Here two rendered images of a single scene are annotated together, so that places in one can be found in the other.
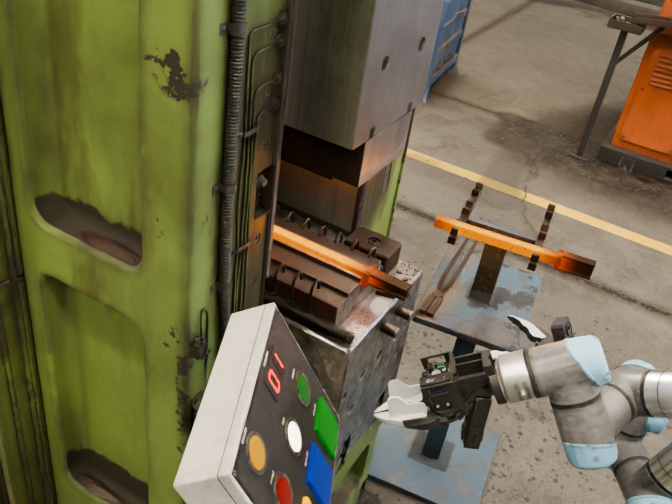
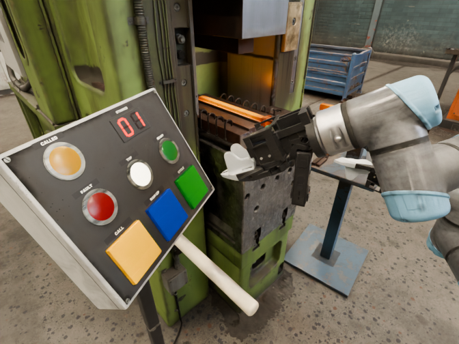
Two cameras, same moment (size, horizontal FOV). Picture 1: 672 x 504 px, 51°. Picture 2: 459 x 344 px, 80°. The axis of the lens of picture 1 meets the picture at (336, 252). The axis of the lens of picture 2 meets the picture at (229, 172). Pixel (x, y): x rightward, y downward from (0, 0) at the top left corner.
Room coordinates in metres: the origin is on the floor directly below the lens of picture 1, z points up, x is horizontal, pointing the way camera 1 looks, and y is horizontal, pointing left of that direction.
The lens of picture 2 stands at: (0.38, -0.29, 1.36)
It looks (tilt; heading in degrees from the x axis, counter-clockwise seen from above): 32 degrees down; 21
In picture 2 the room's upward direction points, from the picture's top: straight up
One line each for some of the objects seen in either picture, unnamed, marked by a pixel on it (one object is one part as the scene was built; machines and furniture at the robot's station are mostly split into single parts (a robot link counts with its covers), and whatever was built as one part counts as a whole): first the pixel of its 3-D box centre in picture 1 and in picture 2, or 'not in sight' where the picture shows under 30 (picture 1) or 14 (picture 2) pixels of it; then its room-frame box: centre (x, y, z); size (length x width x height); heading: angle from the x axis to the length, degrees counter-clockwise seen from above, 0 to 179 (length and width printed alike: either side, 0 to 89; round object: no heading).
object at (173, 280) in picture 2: not in sight; (174, 277); (0.98, 0.20, 0.36); 0.09 x 0.07 x 0.12; 155
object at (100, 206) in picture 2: (283, 493); (100, 206); (0.61, 0.02, 1.09); 0.05 x 0.03 x 0.04; 155
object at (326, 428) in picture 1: (324, 428); (190, 186); (0.81, -0.03, 1.01); 0.07 x 0.05 x 0.07; 0
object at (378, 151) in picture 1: (295, 113); (218, 15); (1.35, 0.13, 1.32); 0.42 x 0.20 x 0.10; 65
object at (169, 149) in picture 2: (302, 388); (169, 150); (0.81, 0.02, 1.09); 0.05 x 0.03 x 0.04; 155
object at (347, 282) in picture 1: (280, 257); (220, 117); (1.35, 0.13, 0.96); 0.42 x 0.20 x 0.09; 65
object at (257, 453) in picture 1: (256, 452); (65, 160); (0.61, 0.06, 1.16); 0.05 x 0.03 x 0.04; 155
